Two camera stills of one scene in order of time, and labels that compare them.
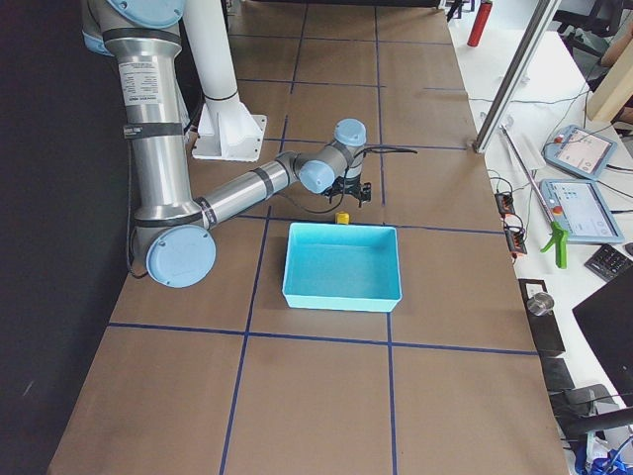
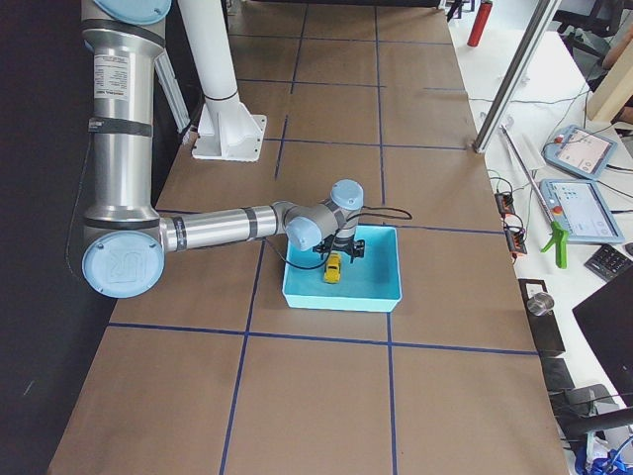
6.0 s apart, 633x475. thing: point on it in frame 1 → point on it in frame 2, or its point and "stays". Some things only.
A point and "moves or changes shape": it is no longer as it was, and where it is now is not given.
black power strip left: [505, 203] stays
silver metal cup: [541, 304] stays
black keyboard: [607, 262] stays
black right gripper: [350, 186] → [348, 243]
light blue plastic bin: [336, 266] stays
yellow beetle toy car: [342, 218] moves or changes shape
